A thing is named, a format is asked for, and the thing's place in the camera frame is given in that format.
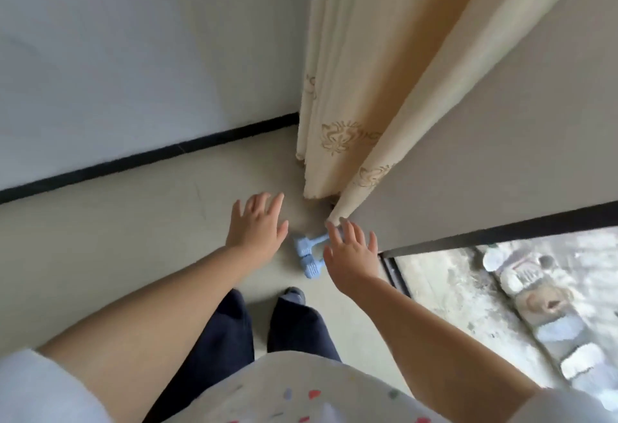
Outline person's right hand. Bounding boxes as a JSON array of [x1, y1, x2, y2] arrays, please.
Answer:
[[322, 218, 381, 300]]

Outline person's left hand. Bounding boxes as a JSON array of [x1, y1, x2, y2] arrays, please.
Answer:
[[226, 191, 290, 264]]

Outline person's left forearm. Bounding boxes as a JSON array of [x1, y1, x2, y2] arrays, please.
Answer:
[[37, 244, 269, 423]]

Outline person's right forearm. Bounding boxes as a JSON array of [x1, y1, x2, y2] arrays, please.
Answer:
[[332, 275, 541, 411]]

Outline light blue plastic dumbbell toy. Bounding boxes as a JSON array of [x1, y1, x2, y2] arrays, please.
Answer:
[[294, 232, 340, 280]]

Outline dark navy trousers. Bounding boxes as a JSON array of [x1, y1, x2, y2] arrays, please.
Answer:
[[147, 288, 342, 423]]

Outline white spotted shirt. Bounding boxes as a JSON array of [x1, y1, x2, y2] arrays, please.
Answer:
[[0, 349, 618, 423]]

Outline beige patterned curtain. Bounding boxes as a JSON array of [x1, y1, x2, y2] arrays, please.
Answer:
[[295, 0, 602, 226]]

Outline black window frame rail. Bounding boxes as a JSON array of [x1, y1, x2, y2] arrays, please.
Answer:
[[380, 255, 412, 299]]

